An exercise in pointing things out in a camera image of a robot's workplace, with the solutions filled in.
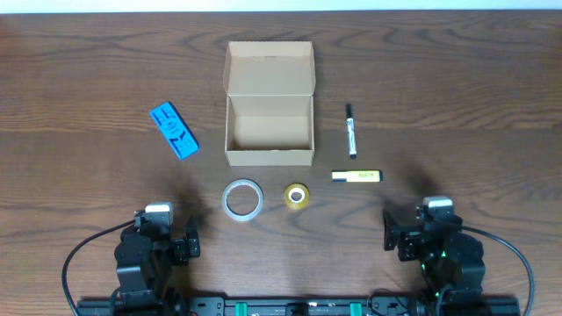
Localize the brown cardboard box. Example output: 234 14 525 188
223 41 316 167

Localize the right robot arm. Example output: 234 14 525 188
383 205 486 311

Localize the small yellow tape roll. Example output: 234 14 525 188
285 183 310 210

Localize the black and white marker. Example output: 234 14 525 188
346 103 357 159

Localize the left black cable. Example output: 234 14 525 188
61 219 137 316

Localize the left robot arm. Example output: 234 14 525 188
114 211 200 315

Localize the right black cable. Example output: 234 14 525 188
460 224 536 316

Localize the large clear tape roll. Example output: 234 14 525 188
221 178 264 222

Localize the yellow highlighter pen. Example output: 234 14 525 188
331 170 383 183

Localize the black cable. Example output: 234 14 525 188
460 224 536 316
61 219 137 316

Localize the blue rectangular plastic block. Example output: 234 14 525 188
149 102 200 160

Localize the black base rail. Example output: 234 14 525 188
77 294 521 316

